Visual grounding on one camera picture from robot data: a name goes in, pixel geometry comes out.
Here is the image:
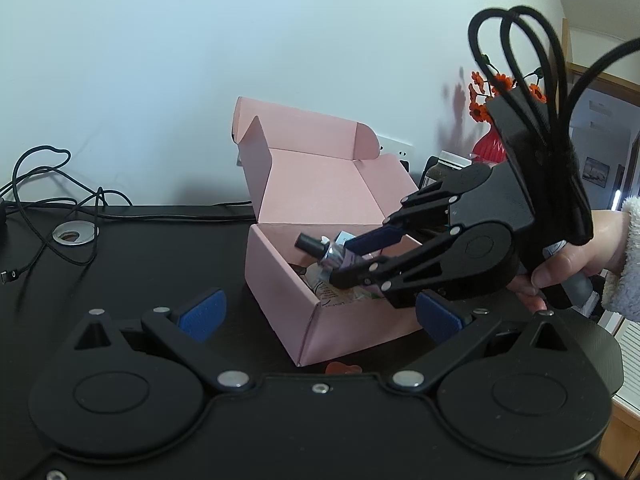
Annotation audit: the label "person's right forearm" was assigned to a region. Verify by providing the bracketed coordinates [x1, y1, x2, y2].
[600, 195, 640, 323]

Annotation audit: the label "silver desk grommet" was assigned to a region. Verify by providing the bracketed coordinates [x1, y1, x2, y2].
[51, 220, 100, 246]

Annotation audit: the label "pink cardboard box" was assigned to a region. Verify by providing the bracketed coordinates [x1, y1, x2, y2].
[232, 96, 426, 368]

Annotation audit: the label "framed picture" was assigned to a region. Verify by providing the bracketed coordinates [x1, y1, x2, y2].
[582, 156, 608, 188]

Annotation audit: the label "nail polish bottle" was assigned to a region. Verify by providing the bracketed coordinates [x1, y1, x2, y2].
[295, 232, 361, 273]

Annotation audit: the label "thick black cable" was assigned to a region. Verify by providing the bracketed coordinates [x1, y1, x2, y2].
[0, 200, 256, 223]

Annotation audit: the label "white wall socket panel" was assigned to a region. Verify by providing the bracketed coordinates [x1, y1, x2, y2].
[377, 134, 416, 162]

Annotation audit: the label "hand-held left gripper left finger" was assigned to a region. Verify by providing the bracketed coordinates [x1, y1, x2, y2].
[74, 287, 254, 393]

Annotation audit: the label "small orange item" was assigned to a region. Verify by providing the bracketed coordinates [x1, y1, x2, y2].
[324, 360, 363, 376]

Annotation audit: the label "orange artificial flowers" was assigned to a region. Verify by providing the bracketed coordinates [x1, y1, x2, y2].
[467, 57, 548, 123]

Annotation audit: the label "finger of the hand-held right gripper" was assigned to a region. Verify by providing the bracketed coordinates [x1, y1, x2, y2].
[344, 174, 467, 257]
[329, 227, 463, 293]

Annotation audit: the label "black desktop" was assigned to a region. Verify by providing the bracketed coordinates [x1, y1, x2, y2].
[0, 204, 626, 480]

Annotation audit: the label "red vase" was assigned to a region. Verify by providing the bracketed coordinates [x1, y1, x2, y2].
[472, 125, 508, 166]

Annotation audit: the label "thin black cable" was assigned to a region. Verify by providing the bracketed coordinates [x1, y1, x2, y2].
[0, 146, 133, 286]

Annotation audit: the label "person's right hand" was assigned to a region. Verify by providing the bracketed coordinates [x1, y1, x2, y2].
[506, 210, 623, 312]

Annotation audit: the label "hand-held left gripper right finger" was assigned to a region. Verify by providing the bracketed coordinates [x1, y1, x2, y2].
[387, 291, 571, 392]

